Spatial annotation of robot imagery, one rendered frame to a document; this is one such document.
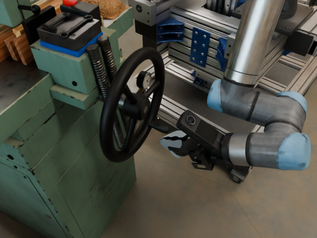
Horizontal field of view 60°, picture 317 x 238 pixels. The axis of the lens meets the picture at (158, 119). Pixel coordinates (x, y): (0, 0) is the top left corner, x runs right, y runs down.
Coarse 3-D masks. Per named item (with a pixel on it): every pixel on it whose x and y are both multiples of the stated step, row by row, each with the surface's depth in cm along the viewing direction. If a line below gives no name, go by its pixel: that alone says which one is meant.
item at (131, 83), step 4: (128, 80) 104; (132, 80) 104; (128, 84) 103; (132, 84) 103; (132, 88) 101; (136, 88) 101; (132, 92) 99; (136, 92) 100; (140, 92) 102; (144, 92) 106
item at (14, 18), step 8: (0, 0) 58; (8, 0) 59; (16, 0) 61; (24, 0) 63; (0, 8) 60; (8, 8) 60; (16, 8) 61; (0, 16) 62; (8, 16) 61; (16, 16) 62; (24, 16) 64; (8, 24) 62; (16, 24) 63
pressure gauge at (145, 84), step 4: (140, 72) 96; (144, 72) 96; (148, 72) 96; (140, 76) 95; (144, 76) 95; (148, 76) 97; (136, 80) 96; (140, 80) 95; (144, 80) 95; (148, 80) 99; (136, 84) 97; (140, 84) 96; (144, 84) 97; (148, 84) 100; (140, 88) 101; (144, 88) 97
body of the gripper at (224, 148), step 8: (224, 136) 63; (184, 144) 68; (192, 144) 66; (200, 144) 65; (224, 144) 61; (192, 152) 67; (200, 152) 66; (208, 152) 67; (216, 152) 65; (224, 152) 61; (192, 160) 71; (200, 160) 70; (208, 160) 67; (216, 160) 67; (224, 160) 62; (200, 168) 70; (208, 168) 68
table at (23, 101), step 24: (120, 24) 81; (0, 72) 62; (24, 72) 62; (48, 72) 62; (0, 96) 56; (24, 96) 57; (48, 96) 63; (72, 96) 61; (96, 96) 64; (0, 120) 53; (24, 120) 59
